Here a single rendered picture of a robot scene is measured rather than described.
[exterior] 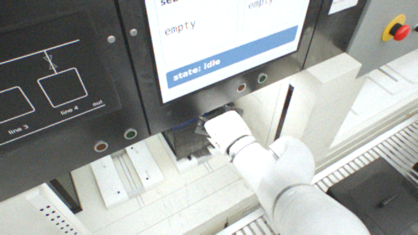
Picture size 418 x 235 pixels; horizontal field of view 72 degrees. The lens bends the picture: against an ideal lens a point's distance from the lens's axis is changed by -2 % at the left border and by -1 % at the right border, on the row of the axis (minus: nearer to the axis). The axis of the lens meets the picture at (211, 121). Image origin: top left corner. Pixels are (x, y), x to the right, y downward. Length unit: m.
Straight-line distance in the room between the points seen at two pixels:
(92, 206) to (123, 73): 0.75
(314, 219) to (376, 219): 0.80
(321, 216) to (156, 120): 0.29
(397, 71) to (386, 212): 0.78
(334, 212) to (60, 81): 0.36
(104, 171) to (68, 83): 0.75
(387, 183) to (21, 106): 1.15
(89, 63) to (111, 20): 0.06
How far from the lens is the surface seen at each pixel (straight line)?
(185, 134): 0.93
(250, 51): 0.52
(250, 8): 0.47
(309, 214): 0.38
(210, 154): 1.10
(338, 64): 0.71
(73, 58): 0.39
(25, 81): 0.40
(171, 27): 0.41
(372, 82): 1.60
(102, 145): 0.50
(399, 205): 1.23
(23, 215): 0.61
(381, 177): 1.26
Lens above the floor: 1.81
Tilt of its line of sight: 50 degrees down
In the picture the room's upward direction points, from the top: straight up
